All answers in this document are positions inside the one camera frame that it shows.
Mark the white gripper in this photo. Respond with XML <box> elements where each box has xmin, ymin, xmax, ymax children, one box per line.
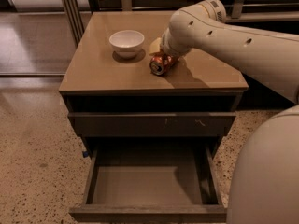
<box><xmin>149</xmin><ymin>29</ymin><xmax>192</xmax><ymax>57</ymax></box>

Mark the red coke can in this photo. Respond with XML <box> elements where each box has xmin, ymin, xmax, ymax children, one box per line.
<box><xmin>149</xmin><ymin>52</ymin><xmax>179</xmax><ymax>76</ymax></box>

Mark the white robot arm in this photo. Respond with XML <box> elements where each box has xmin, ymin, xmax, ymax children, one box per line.
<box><xmin>149</xmin><ymin>0</ymin><xmax>299</xmax><ymax>224</ymax></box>

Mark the grey-beige drawer cabinet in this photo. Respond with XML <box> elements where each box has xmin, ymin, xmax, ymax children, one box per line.
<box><xmin>59</xmin><ymin>11</ymin><xmax>248</xmax><ymax>151</ymax></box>

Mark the closed top drawer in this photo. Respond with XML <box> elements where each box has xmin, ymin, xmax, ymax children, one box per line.
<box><xmin>68</xmin><ymin>112</ymin><xmax>235</xmax><ymax>137</ymax></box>

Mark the open middle drawer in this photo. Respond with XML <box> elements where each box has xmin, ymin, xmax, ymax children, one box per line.
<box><xmin>69</xmin><ymin>142</ymin><xmax>227</xmax><ymax>224</ymax></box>

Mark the white ceramic bowl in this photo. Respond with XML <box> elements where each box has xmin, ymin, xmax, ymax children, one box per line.
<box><xmin>109</xmin><ymin>30</ymin><xmax>145</xmax><ymax>59</ymax></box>

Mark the blue tape piece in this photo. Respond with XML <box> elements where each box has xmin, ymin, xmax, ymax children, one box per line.
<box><xmin>82</xmin><ymin>151</ymin><xmax>89</xmax><ymax>158</ymax></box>

